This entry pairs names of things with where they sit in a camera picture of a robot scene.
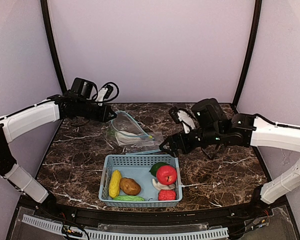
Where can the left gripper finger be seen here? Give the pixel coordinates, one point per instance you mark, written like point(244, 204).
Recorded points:
point(112, 113)
point(112, 117)

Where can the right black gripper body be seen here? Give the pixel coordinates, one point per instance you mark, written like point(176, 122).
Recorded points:
point(178, 143)

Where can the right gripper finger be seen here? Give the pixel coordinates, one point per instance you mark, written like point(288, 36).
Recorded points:
point(171, 151)
point(168, 143)

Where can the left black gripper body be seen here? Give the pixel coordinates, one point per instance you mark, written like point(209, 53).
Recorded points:
point(103, 113)

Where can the clear zip top bag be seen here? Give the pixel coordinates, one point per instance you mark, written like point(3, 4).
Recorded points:
point(124, 122)

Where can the clear zip bag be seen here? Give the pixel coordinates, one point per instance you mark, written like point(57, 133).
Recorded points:
point(145, 146)
point(124, 122)

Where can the white bitter gourd toy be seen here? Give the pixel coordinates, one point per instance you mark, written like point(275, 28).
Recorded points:
point(126, 138)

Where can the red apple toy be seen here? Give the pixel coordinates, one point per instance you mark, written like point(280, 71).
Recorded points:
point(166, 175)

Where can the white mushroom toy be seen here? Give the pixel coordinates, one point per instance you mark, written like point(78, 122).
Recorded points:
point(159, 186)

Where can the brown potato toy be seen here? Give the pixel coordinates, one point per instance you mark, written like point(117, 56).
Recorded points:
point(129, 186)

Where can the green cucumber toy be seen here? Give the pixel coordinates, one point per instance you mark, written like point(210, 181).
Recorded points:
point(129, 198)

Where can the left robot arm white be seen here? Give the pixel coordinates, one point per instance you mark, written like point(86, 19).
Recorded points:
point(20, 133)

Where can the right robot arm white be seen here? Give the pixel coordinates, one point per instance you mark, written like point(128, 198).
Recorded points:
point(206, 124)

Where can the green round fruit toy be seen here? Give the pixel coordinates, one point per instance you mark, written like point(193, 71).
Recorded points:
point(153, 170)

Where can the light blue plastic basket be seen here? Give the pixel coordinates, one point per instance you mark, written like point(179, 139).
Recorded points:
point(137, 167)

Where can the red raspberry toy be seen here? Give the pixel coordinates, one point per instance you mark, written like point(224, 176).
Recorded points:
point(166, 195)

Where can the yellow corn toy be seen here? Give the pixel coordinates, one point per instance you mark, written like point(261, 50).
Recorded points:
point(114, 184)

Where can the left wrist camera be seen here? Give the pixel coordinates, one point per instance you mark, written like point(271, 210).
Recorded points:
point(104, 93)

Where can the grey slotted cable duct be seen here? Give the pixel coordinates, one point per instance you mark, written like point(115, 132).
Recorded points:
point(56, 227)

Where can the black aluminium frame rail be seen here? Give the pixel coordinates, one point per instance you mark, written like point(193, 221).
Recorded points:
point(225, 216)

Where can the left black frame post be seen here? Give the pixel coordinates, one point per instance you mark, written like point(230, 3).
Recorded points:
point(52, 45)

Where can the black frame post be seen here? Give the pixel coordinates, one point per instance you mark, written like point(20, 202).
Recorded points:
point(52, 45)
point(249, 51)

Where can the right black frame post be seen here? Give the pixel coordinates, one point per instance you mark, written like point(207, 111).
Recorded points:
point(249, 51)

